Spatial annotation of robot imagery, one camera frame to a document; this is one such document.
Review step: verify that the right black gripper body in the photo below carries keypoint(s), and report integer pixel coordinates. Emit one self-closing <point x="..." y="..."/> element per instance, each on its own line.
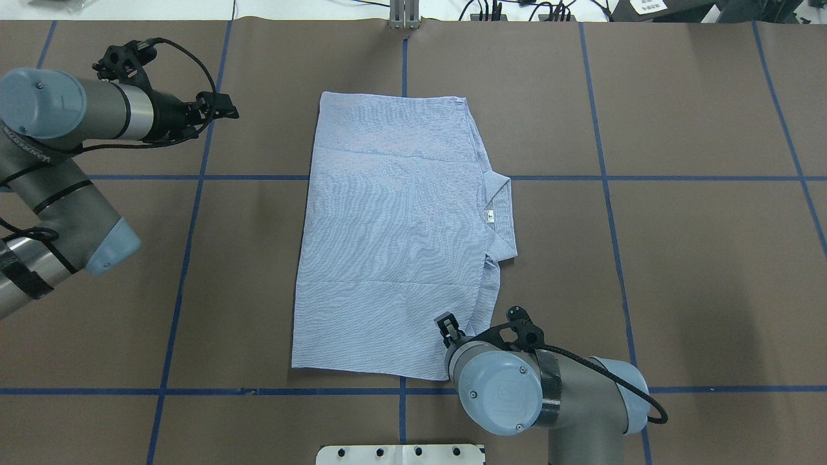
<point x="447" y="327"/>

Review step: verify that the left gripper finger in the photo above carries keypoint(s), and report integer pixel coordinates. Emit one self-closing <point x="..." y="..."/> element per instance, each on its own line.
<point x="214" y="105"/>

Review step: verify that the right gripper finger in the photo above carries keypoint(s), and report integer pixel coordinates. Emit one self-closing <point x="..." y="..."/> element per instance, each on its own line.
<point x="447" y="323"/>

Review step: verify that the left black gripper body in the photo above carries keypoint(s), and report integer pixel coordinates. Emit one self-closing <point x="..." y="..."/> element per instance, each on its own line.
<point x="169" y="115"/>

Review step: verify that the blue striped button shirt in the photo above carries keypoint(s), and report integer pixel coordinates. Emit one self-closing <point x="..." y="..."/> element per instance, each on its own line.
<point x="406" y="219"/>

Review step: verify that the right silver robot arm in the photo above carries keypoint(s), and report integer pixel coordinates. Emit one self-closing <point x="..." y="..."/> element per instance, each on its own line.
<point x="509" y="380"/>

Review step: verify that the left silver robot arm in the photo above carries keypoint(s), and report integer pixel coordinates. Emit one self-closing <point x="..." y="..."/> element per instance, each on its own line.
<point x="47" y="117"/>

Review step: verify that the brown table mat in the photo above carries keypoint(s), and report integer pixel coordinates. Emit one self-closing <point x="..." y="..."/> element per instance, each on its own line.
<point x="669" y="208"/>

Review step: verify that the black equipment box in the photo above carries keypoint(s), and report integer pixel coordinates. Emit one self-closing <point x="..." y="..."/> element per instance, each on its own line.
<point x="661" y="11"/>

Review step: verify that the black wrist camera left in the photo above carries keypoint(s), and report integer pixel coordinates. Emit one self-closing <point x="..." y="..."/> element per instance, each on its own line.
<point x="125" y="63"/>

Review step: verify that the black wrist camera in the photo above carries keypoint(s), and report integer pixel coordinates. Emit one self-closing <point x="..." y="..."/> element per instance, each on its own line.
<point x="518" y="333"/>
<point x="125" y="63"/>

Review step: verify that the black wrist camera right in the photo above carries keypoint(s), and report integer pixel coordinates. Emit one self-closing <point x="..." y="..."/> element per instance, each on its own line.
<point x="518" y="333"/>

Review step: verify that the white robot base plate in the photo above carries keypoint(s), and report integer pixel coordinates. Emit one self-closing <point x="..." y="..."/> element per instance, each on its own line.
<point x="403" y="454"/>

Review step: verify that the grey aluminium frame post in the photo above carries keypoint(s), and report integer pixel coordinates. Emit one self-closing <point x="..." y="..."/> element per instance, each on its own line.
<point x="404" y="14"/>

